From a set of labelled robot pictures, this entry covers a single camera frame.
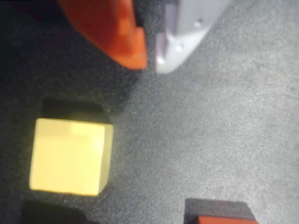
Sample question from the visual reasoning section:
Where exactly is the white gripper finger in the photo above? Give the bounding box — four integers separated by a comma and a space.
155, 0, 231, 74

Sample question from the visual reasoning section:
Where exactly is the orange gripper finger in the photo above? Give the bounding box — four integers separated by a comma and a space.
57, 0, 148, 70

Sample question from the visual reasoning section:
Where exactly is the yellow wooden cube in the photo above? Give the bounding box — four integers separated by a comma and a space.
29, 99, 114, 196

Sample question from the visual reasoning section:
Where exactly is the orange wooden cube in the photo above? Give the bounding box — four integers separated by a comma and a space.
184, 198, 260, 224

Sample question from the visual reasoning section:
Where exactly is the dark grey table mat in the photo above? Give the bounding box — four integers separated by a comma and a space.
0, 0, 299, 224

